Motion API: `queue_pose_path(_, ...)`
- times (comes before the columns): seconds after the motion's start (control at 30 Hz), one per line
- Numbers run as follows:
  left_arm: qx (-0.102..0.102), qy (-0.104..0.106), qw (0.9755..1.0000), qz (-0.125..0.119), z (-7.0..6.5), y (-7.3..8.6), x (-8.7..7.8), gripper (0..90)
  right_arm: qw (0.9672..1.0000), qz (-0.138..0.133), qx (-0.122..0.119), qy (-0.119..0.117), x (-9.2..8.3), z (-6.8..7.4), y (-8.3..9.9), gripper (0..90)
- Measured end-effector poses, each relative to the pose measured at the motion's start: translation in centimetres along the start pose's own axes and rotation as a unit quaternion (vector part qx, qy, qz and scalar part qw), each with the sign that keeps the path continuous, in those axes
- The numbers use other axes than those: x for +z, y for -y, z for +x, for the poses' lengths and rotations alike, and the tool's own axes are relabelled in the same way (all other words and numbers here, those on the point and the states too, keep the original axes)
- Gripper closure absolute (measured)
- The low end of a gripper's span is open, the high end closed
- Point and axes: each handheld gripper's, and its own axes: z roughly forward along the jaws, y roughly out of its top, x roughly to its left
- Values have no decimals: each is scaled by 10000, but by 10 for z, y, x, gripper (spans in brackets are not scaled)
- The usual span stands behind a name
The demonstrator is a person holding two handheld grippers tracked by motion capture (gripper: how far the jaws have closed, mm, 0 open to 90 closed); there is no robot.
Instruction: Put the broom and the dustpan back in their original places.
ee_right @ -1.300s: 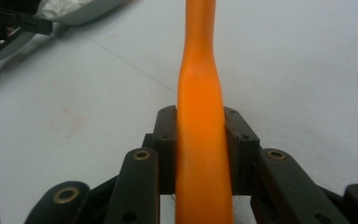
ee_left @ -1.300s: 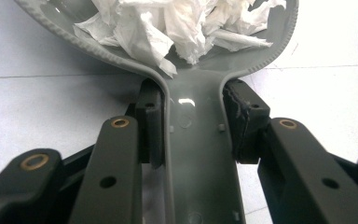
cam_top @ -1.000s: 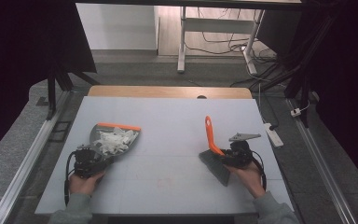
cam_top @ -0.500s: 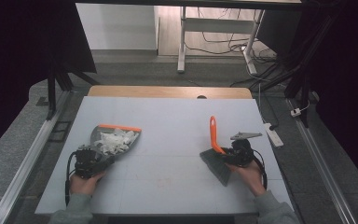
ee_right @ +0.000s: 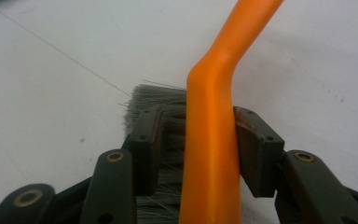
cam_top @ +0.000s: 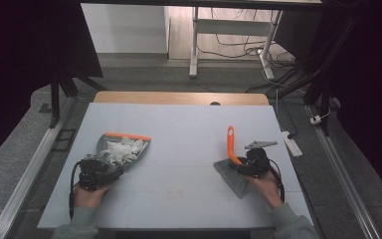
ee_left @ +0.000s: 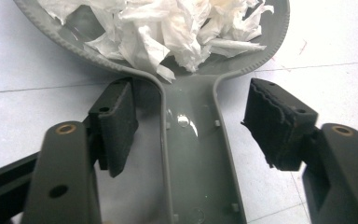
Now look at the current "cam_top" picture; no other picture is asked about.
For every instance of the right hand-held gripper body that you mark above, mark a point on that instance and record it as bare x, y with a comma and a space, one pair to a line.
255, 161

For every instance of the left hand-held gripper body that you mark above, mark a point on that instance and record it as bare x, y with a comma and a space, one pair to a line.
94, 172

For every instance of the person's left hand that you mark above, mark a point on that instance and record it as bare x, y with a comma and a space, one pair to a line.
91, 197

